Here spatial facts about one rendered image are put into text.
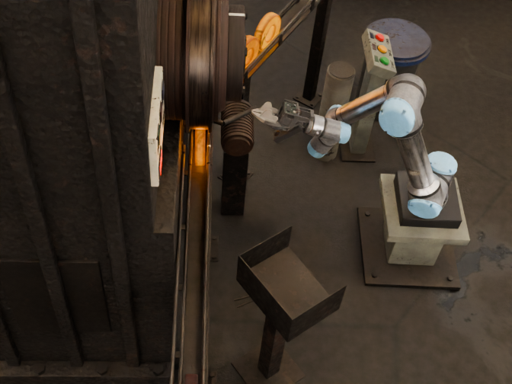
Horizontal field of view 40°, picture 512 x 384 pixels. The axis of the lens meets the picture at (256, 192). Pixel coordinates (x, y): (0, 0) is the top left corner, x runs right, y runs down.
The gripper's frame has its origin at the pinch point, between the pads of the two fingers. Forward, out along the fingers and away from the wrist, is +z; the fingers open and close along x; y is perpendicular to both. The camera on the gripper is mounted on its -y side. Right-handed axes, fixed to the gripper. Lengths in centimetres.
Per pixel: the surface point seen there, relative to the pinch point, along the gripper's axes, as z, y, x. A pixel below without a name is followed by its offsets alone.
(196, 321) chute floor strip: 12, -20, 73
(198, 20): 35, 48, 24
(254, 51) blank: -2.0, -2.8, -38.1
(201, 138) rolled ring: 19.0, 1.0, 19.1
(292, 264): -16, -11, 52
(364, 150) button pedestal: -77, -50, -51
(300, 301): -18, -11, 65
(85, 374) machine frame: 34, -83, 65
